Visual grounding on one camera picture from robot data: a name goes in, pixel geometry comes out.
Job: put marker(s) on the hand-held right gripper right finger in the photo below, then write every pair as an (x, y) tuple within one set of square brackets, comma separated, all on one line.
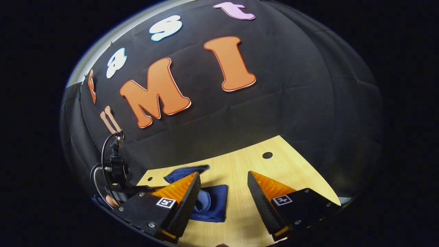
[(262, 206)]

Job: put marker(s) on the blue jeans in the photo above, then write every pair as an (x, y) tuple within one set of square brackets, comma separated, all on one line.
[(214, 202)]

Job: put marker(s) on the black backdrop cloth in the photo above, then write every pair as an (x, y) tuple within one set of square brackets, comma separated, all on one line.
[(291, 120)]

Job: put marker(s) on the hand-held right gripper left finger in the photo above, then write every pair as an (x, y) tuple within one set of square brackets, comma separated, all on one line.
[(188, 206)]

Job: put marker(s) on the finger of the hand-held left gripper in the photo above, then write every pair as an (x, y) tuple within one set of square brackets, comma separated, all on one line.
[(149, 188)]

